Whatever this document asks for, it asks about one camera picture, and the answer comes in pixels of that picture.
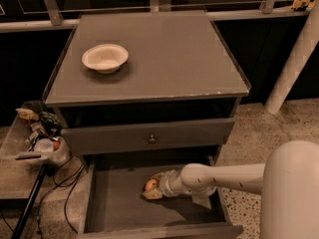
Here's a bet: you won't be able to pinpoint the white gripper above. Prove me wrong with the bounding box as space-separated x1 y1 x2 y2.
143 170 185 200

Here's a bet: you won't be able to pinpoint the orange fruit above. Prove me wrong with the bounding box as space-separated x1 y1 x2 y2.
145 178 159 191

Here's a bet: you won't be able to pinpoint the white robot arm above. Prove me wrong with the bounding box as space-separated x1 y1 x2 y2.
143 140 319 239

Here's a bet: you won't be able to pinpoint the round metal drawer knob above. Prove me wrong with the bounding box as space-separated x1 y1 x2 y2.
149 134 157 143

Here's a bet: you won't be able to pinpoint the grey upper drawer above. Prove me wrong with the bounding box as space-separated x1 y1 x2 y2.
62 119 234 155

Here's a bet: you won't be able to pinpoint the grey open lower drawer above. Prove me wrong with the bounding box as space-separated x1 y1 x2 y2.
79 149 243 239

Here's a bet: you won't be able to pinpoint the grey wooden drawer cabinet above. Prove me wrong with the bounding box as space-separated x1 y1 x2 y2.
44 11 250 164

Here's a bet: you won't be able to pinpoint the clutter items in bin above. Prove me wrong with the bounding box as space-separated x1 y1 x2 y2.
16 108 62 152

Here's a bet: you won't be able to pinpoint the black stand leg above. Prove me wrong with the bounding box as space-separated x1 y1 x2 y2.
11 165 47 239

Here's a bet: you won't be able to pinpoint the white paper bowl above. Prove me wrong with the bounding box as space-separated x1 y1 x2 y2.
82 44 129 74

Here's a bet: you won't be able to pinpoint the yellow object on ledge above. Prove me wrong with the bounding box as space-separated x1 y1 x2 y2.
291 0 313 11

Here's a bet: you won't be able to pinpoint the black floor cable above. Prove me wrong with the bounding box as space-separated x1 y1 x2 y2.
34 156 86 239

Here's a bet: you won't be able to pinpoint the metal railing frame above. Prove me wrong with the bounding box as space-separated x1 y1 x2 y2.
0 0 314 33

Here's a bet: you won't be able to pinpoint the white diagonal post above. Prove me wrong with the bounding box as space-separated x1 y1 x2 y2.
264 0 319 115

